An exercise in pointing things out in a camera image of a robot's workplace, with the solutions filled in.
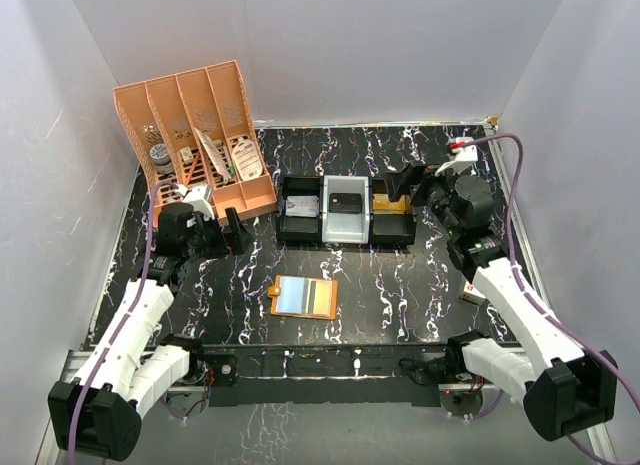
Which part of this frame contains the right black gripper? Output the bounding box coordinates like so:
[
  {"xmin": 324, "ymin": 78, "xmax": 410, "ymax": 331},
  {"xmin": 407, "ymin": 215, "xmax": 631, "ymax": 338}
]
[{"xmin": 383, "ymin": 161, "xmax": 465, "ymax": 237}]

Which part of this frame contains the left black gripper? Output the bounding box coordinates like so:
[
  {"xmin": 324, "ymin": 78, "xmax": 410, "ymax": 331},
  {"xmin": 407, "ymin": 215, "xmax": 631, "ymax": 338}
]
[{"xmin": 183, "ymin": 207, "xmax": 254, "ymax": 261}]

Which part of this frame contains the orange leather card holder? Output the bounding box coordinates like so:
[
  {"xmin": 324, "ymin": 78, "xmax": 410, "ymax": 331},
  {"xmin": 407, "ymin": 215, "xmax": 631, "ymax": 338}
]
[{"xmin": 267, "ymin": 275, "xmax": 338, "ymax": 320}]

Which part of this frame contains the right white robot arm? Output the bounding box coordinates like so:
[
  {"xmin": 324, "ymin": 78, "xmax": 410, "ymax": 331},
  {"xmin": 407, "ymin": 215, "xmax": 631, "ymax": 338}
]
[{"xmin": 384, "ymin": 162, "xmax": 617, "ymax": 441}]

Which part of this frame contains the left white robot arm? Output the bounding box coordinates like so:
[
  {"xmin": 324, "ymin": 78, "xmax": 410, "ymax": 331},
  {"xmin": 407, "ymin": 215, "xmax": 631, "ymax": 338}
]
[{"xmin": 47, "ymin": 202, "xmax": 253, "ymax": 463}]

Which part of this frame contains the gold credit card stack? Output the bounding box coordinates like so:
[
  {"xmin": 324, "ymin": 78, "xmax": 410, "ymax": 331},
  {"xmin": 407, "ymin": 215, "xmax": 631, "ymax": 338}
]
[{"xmin": 373, "ymin": 194, "xmax": 411, "ymax": 215}]

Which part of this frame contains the right black card bin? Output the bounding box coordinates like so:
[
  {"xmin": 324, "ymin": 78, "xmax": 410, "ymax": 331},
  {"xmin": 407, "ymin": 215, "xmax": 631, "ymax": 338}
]
[{"xmin": 369, "ymin": 178, "xmax": 417, "ymax": 247}]

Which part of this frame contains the black card bin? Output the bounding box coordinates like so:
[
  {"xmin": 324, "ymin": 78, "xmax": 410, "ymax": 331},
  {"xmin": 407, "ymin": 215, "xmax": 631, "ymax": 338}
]
[
  {"xmin": 369, "ymin": 178, "xmax": 417, "ymax": 247},
  {"xmin": 276, "ymin": 175, "xmax": 322, "ymax": 244}
]

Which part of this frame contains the left black card bin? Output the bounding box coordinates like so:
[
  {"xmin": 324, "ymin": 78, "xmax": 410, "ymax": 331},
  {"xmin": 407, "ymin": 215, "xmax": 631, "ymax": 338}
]
[{"xmin": 276, "ymin": 175, "xmax": 322, "ymax": 244}]

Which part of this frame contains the black credit card stack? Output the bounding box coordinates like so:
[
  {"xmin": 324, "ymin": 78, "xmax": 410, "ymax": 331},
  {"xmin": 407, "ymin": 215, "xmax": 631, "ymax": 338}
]
[{"xmin": 328, "ymin": 193, "xmax": 363, "ymax": 214}]

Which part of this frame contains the silver credit card stack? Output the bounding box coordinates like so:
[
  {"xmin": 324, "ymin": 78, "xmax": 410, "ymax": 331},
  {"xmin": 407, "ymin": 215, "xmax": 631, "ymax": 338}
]
[{"xmin": 285, "ymin": 195, "xmax": 320, "ymax": 218}]

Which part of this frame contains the white middle card bin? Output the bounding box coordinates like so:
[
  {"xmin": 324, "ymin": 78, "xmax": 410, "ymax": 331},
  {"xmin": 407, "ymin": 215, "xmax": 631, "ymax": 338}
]
[{"xmin": 321, "ymin": 175, "xmax": 372, "ymax": 245}]

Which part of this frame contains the white labelled package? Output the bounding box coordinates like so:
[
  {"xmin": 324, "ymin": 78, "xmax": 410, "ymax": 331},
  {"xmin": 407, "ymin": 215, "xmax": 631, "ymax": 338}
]
[{"xmin": 231, "ymin": 138, "xmax": 264, "ymax": 181}]

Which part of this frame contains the white paper leaflet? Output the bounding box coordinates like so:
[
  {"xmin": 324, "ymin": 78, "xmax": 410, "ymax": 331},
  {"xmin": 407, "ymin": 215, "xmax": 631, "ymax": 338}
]
[{"xmin": 195, "ymin": 129, "xmax": 231, "ymax": 183}]

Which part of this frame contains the orange pencil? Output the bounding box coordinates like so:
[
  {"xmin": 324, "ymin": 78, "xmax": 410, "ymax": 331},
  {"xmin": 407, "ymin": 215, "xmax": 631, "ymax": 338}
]
[{"xmin": 184, "ymin": 151, "xmax": 201, "ymax": 186}]

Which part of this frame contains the grey tape roll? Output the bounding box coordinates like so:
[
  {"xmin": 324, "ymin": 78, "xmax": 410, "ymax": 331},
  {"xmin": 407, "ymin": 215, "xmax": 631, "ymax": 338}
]
[{"xmin": 149, "ymin": 143, "xmax": 174, "ymax": 175}]

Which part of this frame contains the peach desk file organizer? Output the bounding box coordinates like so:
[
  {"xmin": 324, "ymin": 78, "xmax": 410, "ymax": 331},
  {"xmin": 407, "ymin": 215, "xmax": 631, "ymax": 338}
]
[{"xmin": 113, "ymin": 61, "xmax": 277, "ymax": 221}]

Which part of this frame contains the small white red box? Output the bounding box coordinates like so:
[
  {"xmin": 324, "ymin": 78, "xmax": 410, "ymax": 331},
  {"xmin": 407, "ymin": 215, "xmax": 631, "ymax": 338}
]
[{"xmin": 459, "ymin": 280, "xmax": 486, "ymax": 305}]

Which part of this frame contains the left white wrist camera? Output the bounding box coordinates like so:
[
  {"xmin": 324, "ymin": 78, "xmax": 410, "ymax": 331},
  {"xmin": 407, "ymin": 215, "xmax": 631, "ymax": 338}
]
[{"xmin": 175, "ymin": 183, "xmax": 216, "ymax": 220}]

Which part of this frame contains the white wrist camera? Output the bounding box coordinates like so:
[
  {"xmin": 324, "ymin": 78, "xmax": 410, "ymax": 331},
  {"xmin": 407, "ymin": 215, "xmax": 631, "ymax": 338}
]
[
  {"xmin": 175, "ymin": 183, "xmax": 216, "ymax": 220},
  {"xmin": 435, "ymin": 137, "xmax": 478, "ymax": 176}
]

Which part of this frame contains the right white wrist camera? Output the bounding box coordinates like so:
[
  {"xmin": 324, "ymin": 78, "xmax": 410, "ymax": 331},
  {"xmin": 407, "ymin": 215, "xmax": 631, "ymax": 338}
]
[{"xmin": 435, "ymin": 137, "xmax": 478, "ymax": 176}]

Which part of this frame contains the aluminium table frame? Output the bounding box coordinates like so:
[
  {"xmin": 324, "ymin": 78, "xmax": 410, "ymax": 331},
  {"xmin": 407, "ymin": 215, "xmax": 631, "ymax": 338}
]
[{"xmin": 47, "ymin": 136, "xmax": 621, "ymax": 461}]

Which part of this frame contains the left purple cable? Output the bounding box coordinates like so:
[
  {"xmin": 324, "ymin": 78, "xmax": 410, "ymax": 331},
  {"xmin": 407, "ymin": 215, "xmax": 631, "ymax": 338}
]
[{"xmin": 67, "ymin": 180, "xmax": 191, "ymax": 465}]

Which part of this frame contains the purple cable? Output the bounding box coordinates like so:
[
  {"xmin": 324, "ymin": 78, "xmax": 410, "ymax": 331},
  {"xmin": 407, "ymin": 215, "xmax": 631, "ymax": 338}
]
[
  {"xmin": 449, "ymin": 133, "xmax": 640, "ymax": 465},
  {"xmin": 67, "ymin": 180, "xmax": 191, "ymax": 465}
]

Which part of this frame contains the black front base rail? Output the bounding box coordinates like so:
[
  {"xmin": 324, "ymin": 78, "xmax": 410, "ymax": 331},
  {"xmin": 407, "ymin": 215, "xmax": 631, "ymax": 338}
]
[{"xmin": 149, "ymin": 342, "xmax": 506, "ymax": 409}]

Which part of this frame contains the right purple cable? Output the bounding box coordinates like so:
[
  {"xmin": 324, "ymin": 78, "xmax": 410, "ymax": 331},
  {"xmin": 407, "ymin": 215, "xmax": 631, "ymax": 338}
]
[{"xmin": 449, "ymin": 133, "xmax": 640, "ymax": 465}]

